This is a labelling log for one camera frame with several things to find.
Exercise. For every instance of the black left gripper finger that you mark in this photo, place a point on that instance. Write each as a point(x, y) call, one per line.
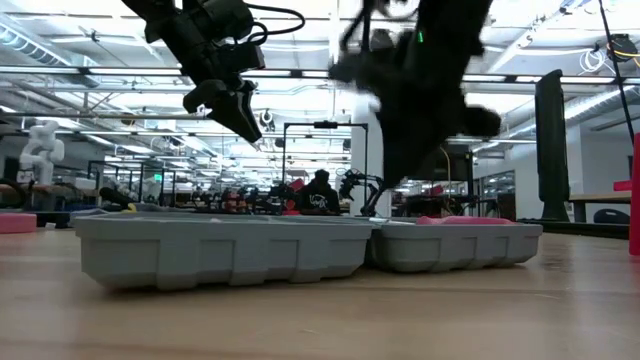
point(240, 115)
point(202, 95)

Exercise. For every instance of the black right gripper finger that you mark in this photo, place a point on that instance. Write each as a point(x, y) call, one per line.
point(482, 122)
point(407, 155)

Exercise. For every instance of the grey plastic tool case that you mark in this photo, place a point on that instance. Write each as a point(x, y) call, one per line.
point(225, 255)

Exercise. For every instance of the black background robot arm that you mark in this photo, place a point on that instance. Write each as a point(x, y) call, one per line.
point(372, 200)

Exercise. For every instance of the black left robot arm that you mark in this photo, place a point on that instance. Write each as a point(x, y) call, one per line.
point(145, 10)

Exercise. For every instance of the white building column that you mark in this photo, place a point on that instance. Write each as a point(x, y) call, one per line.
point(367, 150)

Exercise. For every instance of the black monitor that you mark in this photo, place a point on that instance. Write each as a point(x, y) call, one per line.
point(457, 165)

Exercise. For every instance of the tall black column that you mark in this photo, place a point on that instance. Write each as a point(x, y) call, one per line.
point(551, 150)

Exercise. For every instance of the person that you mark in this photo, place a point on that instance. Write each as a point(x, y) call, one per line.
point(319, 197)

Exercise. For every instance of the grey black glove white print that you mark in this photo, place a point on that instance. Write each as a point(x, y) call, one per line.
point(115, 197)

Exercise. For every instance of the wooden background table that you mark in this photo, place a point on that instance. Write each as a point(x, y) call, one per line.
point(600, 197)

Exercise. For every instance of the red background block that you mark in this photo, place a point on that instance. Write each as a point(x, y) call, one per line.
point(622, 185)

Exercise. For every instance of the white humanoid robot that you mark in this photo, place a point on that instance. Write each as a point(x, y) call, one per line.
point(42, 150)

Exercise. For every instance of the long red plastic bin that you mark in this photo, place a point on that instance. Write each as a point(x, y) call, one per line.
point(635, 200)

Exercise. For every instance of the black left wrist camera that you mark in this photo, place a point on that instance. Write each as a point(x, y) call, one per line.
point(247, 57)

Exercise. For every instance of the black background frame stand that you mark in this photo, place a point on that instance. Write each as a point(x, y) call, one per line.
point(325, 124)

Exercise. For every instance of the black aluminium table frame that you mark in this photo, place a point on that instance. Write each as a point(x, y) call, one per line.
point(585, 228)

